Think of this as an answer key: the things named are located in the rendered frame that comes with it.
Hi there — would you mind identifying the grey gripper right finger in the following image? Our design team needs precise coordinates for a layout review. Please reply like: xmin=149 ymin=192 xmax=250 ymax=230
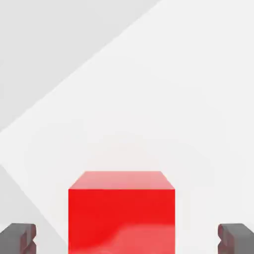
xmin=217 ymin=223 xmax=254 ymax=254

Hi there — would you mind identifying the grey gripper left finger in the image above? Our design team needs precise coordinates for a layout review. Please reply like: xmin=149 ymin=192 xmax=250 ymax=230
xmin=0 ymin=223 xmax=37 ymax=254

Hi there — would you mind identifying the small red cube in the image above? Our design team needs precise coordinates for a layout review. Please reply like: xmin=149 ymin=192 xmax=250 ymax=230
xmin=68 ymin=171 xmax=176 ymax=254

